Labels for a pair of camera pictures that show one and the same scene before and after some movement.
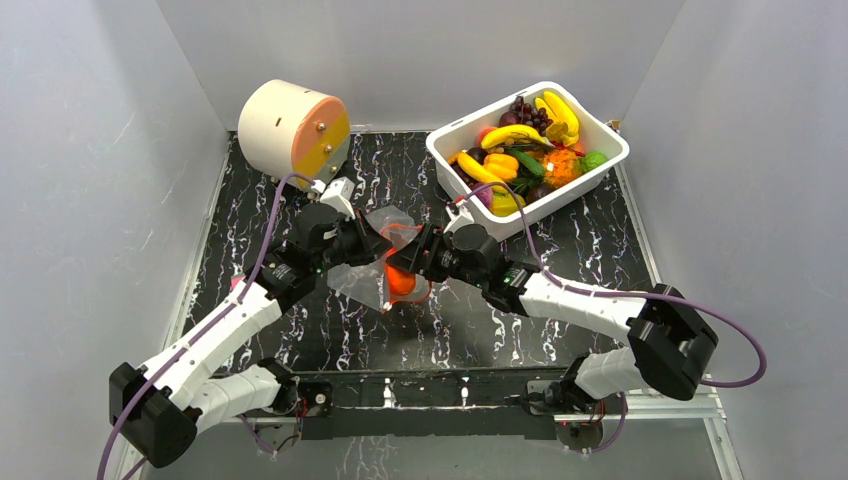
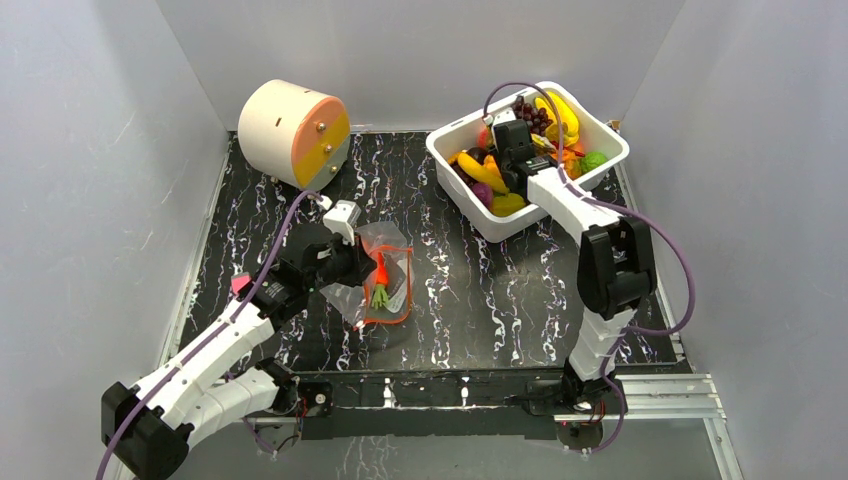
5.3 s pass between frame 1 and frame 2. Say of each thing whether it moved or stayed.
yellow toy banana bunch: stayed
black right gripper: moved
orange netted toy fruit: stayed
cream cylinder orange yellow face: stayed
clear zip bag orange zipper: moved
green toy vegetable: stayed
